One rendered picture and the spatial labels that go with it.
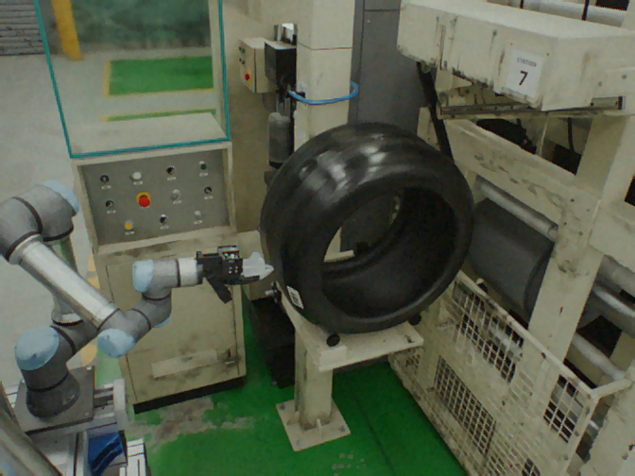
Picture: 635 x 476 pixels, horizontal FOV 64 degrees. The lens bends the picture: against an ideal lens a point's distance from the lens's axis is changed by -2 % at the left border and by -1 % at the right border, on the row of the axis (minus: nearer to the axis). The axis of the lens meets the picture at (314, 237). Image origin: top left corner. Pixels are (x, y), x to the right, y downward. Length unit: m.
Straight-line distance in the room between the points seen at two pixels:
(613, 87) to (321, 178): 0.65
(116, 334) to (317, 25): 0.97
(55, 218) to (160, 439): 1.33
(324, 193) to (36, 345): 0.91
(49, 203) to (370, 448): 1.67
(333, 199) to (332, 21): 0.55
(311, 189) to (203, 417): 1.54
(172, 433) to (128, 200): 1.09
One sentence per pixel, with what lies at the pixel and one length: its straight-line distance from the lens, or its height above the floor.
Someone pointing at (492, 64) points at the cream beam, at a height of 1.70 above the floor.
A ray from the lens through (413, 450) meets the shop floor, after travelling 2.45.
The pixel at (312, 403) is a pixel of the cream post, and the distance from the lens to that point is 2.31.
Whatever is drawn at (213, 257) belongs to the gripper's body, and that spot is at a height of 1.22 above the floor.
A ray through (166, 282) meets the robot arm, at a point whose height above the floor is 1.19.
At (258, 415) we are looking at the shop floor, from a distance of 2.52.
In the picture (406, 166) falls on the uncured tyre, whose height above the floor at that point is 1.45.
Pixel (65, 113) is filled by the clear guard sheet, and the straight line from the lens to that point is 1.86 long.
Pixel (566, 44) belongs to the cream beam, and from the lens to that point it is 1.15.
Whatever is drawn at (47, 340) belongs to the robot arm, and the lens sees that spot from 1.62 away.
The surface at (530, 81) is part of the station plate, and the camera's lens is 1.18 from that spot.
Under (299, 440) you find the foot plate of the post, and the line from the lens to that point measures 2.39.
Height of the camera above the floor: 1.94
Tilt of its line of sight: 31 degrees down
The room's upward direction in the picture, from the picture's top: 2 degrees clockwise
